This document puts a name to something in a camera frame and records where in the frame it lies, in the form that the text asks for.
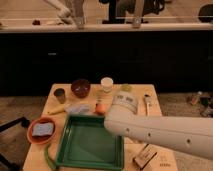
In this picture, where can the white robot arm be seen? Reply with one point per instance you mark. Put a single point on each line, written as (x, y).
(191, 135)

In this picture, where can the white paper cup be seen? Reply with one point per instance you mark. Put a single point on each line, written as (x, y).
(107, 84)

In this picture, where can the green plastic cup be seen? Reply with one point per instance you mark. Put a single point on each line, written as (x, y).
(126, 87)

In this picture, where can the grey metal cup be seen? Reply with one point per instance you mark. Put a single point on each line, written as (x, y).
(60, 95)

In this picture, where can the orange carrot toy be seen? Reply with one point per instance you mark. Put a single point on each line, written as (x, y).
(100, 108)

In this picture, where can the dark red bowl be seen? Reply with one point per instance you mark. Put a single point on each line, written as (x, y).
(80, 88)

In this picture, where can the silver spatula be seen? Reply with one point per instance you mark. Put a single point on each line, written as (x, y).
(147, 101)

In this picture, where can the yellow banana toy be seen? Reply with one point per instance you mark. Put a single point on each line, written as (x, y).
(56, 111)

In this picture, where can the green plastic tray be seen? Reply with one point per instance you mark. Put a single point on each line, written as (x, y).
(85, 143)

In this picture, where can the blue sponge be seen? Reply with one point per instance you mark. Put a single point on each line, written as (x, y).
(43, 129)

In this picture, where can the brown card box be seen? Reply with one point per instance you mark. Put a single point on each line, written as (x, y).
(146, 154)

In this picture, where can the orange plate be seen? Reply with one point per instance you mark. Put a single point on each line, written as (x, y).
(40, 140)

